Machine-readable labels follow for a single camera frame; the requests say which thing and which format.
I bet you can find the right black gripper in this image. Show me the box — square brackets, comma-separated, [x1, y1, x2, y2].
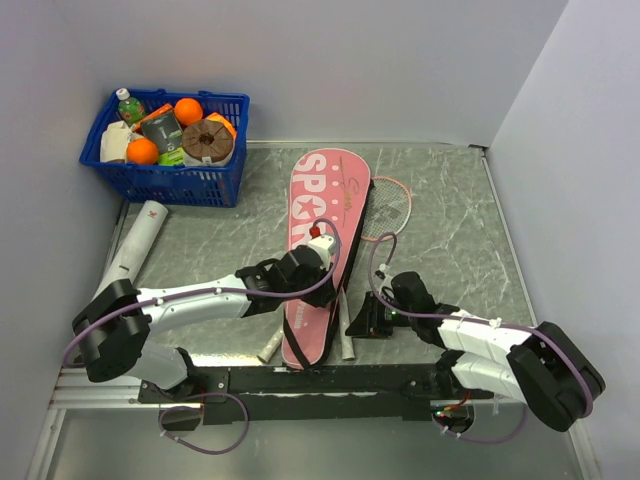
[345, 291, 416, 339]

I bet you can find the pink racket bag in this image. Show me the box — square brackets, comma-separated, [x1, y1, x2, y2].
[281, 148, 371, 370]

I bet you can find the badminton racket pink shaft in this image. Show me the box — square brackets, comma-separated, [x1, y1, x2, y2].
[339, 176, 412, 361]

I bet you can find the blue plastic basket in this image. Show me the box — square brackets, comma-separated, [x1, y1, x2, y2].
[79, 88, 250, 208]

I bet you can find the white shuttlecock tube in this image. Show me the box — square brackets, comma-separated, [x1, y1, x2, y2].
[93, 200, 169, 298]

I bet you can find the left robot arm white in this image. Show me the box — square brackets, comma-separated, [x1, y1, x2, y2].
[64, 245, 342, 402]

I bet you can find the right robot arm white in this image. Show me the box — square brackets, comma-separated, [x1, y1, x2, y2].
[346, 271, 606, 432]

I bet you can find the brown round cake pack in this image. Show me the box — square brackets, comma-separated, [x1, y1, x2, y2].
[182, 119, 236, 167]

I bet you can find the green small box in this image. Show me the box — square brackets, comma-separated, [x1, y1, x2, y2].
[157, 147, 184, 166]

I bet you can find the orange snack box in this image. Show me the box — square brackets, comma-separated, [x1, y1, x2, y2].
[206, 112, 237, 139]

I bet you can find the orange fruit rear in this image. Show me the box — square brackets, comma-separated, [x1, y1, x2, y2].
[173, 98, 204, 126]

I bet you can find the orange fruit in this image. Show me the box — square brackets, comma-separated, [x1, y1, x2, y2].
[173, 98, 204, 126]
[126, 138, 159, 165]

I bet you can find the black product box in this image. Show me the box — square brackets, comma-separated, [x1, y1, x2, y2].
[141, 110, 183, 154]

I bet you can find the orange fruit front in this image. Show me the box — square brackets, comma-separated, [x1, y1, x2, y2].
[126, 138, 159, 165]

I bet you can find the orange flat box rear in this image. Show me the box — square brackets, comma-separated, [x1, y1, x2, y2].
[131, 103, 173, 132]

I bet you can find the cream paper bag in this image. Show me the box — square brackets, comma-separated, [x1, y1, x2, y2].
[100, 121, 132, 163]

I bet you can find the green drink bottle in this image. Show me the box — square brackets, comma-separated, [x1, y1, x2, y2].
[116, 88, 147, 126]

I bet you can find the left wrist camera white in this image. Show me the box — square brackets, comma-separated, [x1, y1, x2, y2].
[307, 226, 337, 268]

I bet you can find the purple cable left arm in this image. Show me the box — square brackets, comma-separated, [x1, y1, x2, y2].
[62, 217, 344, 371]

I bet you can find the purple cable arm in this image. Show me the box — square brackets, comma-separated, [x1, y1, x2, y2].
[367, 231, 596, 421]
[62, 217, 344, 371]

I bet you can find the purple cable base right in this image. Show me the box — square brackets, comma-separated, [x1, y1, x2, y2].
[431, 401, 528, 445]

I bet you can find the purple cable base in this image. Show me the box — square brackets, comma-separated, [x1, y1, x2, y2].
[158, 390, 250, 455]
[431, 401, 528, 445]

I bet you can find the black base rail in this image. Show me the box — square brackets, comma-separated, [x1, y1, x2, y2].
[138, 364, 493, 425]

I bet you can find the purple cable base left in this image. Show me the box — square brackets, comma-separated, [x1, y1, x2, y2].
[158, 390, 250, 455]

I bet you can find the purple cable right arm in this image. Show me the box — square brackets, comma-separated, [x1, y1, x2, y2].
[367, 231, 596, 421]

